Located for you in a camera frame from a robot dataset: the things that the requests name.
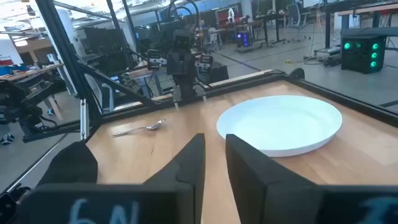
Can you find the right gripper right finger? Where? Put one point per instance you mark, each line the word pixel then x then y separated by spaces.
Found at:
pixel 248 186

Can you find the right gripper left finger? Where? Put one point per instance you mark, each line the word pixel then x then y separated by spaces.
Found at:
pixel 194 161

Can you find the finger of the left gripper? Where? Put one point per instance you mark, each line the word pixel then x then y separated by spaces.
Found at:
pixel 188 63
pixel 174 63

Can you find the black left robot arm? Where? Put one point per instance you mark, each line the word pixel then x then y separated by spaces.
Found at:
pixel 187 85

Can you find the silver metal spoon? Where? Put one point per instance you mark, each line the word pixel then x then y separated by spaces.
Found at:
pixel 154 126

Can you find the computer tower blue lights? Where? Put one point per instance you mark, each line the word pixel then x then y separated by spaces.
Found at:
pixel 243 39

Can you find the red tool cabinet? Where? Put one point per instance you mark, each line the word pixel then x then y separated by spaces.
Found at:
pixel 227 15

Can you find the white round plate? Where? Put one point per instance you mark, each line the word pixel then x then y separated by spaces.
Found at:
pixel 280 124

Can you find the black standing desk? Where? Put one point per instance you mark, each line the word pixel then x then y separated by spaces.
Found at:
pixel 269 18

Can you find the silver aluminium profile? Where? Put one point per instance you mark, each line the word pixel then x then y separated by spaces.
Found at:
pixel 84 119

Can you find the office chair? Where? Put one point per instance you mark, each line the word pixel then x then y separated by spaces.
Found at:
pixel 293 14

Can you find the black cloth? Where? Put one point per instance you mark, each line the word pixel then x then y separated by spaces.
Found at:
pixel 71 165

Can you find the black equipment stand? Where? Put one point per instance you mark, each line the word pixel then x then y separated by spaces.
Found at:
pixel 28 99

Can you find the floor power strip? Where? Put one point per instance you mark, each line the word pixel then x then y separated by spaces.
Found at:
pixel 328 50

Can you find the blue black shoe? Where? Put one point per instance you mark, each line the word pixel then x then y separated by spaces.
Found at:
pixel 7 139

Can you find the black computer tower green lights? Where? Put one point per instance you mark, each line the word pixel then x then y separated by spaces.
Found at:
pixel 362 54

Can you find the wooden top workbench black legs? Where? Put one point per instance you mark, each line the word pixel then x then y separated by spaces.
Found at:
pixel 357 9

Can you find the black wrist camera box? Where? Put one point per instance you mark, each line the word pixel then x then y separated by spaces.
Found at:
pixel 182 39

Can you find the black aluminium table frame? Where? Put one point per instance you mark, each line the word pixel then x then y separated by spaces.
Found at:
pixel 62 46

